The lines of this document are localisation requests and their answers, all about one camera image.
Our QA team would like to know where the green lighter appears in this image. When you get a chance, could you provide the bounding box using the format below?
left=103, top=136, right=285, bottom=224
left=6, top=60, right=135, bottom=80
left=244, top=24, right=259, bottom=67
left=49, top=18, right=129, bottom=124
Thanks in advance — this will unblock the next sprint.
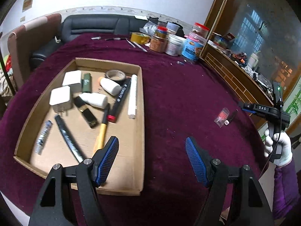
left=82, top=73, right=92, bottom=93

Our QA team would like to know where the blue label clear jar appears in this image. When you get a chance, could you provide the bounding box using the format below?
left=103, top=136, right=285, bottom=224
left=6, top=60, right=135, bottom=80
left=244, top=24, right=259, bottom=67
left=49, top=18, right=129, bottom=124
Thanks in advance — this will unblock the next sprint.
left=181, top=32, right=205, bottom=63

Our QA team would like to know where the black gold lipstick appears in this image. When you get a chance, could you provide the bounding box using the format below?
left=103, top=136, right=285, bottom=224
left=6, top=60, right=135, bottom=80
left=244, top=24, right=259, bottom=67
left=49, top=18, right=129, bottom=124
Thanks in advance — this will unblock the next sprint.
left=74, top=96, right=98, bottom=129

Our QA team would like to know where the white squeeze bottle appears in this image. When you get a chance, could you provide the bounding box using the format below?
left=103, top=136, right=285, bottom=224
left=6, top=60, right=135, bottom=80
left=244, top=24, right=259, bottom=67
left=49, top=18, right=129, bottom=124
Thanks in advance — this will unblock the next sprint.
left=79, top=93, right=108, bottom=109

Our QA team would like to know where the white bottle orange cap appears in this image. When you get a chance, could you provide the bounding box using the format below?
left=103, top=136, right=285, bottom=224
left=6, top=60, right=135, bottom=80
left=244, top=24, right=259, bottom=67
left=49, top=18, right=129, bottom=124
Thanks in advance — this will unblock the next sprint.
left=98, top=76, right=121, bottom=96

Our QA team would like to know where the wooden glass cabinet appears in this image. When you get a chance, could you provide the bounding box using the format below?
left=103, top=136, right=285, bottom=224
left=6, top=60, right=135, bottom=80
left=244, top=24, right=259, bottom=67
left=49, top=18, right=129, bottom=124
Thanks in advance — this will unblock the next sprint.
left=205, top=0, right=300, bottom=128

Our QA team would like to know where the maroon tablecloth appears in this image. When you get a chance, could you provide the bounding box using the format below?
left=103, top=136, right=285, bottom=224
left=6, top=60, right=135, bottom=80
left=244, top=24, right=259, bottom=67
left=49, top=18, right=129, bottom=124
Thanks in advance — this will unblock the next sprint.
left=1, top=34, right=265, bottom=225

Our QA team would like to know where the black leather sofa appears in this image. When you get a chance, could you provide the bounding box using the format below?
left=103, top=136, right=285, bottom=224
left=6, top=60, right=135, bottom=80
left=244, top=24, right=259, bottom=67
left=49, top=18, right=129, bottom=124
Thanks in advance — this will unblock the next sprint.
left=29, top=14, right=147, bottom=70

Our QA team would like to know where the black marker red cap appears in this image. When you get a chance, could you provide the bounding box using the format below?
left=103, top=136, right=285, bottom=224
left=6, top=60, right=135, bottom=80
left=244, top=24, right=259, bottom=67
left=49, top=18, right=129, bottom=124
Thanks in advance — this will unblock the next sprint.
left=108, top=78, right=131, bottom=123

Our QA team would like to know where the brown pink armchair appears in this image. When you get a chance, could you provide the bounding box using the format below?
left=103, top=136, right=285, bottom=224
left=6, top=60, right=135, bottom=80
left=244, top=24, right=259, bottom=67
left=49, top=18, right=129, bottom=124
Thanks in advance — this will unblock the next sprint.
left=7, top=13, right=62, bottom=89

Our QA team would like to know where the red lid clear jar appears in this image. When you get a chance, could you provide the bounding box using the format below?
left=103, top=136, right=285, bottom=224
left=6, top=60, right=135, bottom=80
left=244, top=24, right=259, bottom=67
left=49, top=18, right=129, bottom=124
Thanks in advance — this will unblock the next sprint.
left=192, top=22, right=210, bottom=38

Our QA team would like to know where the white plastic jar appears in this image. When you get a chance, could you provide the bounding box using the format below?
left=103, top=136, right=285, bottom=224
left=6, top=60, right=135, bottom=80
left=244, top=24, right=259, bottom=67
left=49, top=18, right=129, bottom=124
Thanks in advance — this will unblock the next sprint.
left=165, top=34, right=186, bottom=57

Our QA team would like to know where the white gloved right hand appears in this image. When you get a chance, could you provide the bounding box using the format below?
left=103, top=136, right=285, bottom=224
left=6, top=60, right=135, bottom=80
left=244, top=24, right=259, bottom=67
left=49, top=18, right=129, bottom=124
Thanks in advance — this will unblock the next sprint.
left=264, top=129, right=293, bottom=167

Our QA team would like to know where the black pen far table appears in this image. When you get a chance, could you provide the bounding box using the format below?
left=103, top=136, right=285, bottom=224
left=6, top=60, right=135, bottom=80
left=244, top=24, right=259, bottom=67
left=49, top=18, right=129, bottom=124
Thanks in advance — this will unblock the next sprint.
left=105, top=37, right=126, bottom=41

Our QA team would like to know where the grey tape roll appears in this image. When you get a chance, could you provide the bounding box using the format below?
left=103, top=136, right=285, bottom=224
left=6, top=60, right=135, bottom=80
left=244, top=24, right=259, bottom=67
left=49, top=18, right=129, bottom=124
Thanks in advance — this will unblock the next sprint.
left=105, top=69, right=127, bottom=85

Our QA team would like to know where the white plug charger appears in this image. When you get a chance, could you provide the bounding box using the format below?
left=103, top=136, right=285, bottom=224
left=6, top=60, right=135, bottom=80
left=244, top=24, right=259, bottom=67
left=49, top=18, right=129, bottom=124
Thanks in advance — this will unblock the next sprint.
left=49, top=86, right=72, bottom=114

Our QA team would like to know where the purple sleeve forearm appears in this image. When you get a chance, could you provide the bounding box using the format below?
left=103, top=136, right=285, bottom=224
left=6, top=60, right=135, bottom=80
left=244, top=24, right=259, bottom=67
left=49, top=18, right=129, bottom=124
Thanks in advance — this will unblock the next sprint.
left=272, top=160, right=300, bottom=223

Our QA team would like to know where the white paint marker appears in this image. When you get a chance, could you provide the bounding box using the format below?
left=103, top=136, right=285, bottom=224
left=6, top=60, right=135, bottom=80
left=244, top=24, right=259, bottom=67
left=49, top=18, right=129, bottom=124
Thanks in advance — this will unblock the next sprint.
left=128, top=75, right=138, bottom=119

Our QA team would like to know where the silver pen on table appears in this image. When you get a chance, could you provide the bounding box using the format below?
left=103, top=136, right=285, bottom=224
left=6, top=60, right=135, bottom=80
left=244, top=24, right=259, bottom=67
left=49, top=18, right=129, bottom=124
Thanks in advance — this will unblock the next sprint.
left=126, top=39, right=147, bottom=52

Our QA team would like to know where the cardboard tray box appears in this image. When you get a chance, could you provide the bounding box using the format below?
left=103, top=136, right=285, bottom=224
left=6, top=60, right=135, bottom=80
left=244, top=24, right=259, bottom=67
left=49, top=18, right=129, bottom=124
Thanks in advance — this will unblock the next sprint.
left=13, top=57, right=145, bottom=196

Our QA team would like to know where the yellow black pen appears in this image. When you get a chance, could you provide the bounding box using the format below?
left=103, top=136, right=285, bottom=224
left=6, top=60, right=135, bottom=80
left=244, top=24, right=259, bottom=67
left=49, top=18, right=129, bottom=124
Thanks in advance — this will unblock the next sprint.
left=93, top=104, right=110, bottom=154

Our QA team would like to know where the long black pen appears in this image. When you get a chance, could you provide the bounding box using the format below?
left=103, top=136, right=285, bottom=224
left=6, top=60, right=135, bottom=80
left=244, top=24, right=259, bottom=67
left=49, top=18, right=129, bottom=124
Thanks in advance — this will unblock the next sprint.
left=55, top=115, right=86, bottom=163

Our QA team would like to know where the yellow tape roll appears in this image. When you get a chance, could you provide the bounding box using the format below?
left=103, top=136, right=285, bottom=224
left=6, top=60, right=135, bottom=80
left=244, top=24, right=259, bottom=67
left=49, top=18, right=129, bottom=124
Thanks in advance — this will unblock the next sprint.
left=130, top=32, right=151, bottom=45

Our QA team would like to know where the white power bank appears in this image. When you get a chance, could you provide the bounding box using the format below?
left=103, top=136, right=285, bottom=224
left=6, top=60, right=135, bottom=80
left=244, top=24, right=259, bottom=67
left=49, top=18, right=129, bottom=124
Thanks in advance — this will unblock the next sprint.
left=62, top=70, right=82, bottom=93

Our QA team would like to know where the brown label jar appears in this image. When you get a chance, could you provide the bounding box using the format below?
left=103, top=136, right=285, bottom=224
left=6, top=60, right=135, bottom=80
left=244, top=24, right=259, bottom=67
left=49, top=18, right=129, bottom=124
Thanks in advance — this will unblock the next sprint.
left=150, top=26, right=168, bottom=53

